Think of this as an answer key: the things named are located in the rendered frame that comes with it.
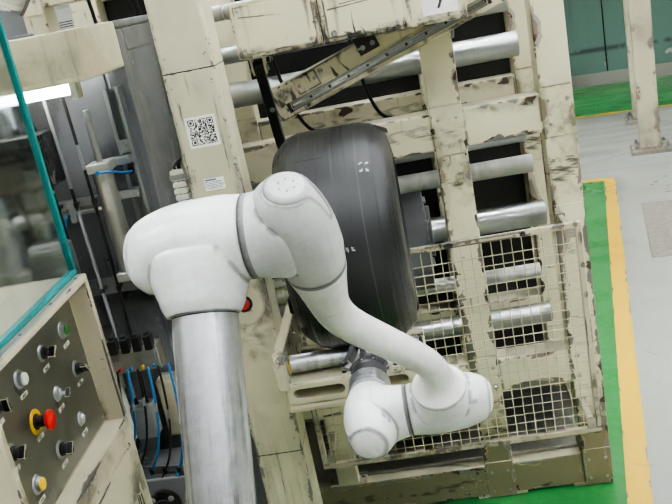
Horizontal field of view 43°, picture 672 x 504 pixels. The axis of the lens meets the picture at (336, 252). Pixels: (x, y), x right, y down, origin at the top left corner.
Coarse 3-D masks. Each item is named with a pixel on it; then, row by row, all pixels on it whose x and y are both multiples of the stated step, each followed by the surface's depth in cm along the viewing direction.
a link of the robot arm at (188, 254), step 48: (144, 240) 126; (192, 240) 124; (144, 288) 129; (192, 288) 123; (240, 288) 127; (192, 336) 124; (240, 336) 129; (192, 384) 123; (240, 384) 125; (192, 432) 122; (240, 432) 123; (192, 480) 121; (240, 480) 121
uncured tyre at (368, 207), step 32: (352, 128) 208; (288, 160) 202; (320, 160) 199; (352, 160) 197; (384, 160) 200; (352, 192) 193; (384, 192) 195; (352, 224) 192; (384, 224) 192; (352, 256) 193; (384, 256) 193; (288, 288) 200; (352, 288) 195; (384, 288) 195; (384, 320) 202
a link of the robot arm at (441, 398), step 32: (320, 288) 132; (320, 320) 141; (352, 320) 143; (384, 352) 149; (416, 352) 152; (416, 384) 163; (448, 384) 159; (480, 384) 164; (416, 416) 164; (448, 416) 161; (480, 416) 163
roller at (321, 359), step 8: (416, 336) 213; (312, 352) 216; (320, 352) 215; (328, 352) 214; (336, 352) 214; (344, 352) 213; (368, 352) 213; (288, 360) 215; (296, 360) 215; (304, 360) 214; (312, 360) 214; (320, 360) 214; (328, 360) 214; (336, 360) 213; (296, 368) 215; (304, 368) 215; (312, 368) 215; (320, 368) 215
